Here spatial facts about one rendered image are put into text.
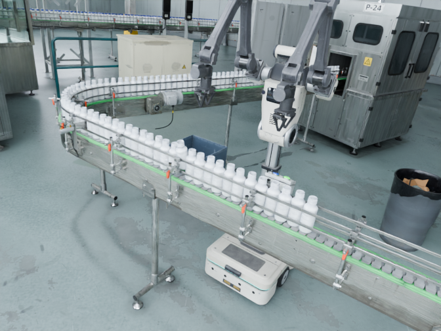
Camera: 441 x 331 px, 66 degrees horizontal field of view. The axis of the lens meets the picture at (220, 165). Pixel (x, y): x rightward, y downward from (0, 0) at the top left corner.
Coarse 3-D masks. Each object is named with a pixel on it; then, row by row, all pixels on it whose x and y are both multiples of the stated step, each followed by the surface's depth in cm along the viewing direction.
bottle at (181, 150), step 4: (180, 140) 172; (180, 144) 170; (176, 148) 173; (180, 148) 171; (184, 148) 172; (176, 152) 174; (180, 152) 172; (184, 152) 172; (180, 156) 173; (184, 156) 174; (180, 164) 177; (184, 164) 177; (180, 168) 179; (184, 168) 178
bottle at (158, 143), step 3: (159, 135) 185; (156, 138) 182; (159, 138) 182; (162, 138) 184; (156, 141) 183; (159, 141) 183; (156, 144) 183; (159, 144) 183; (156, 147) 183; (159, 147) 183; (156, 153) 185; (159, 153) 185; (156, 156) 185; (159, 156) 186; (156, 159) 186; (159, 159) 186; (153, 162) 189; (156, 162) 187
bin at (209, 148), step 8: (192, 136) 249; (184, 144) 244; (192, 144) 252; (200, 144) 247; (208, 144) 243; (216, 144) 239; (208, 152) 245; (216, 152) 224; (224, 152) 234; (216, 160) 228; (224, 160) 238
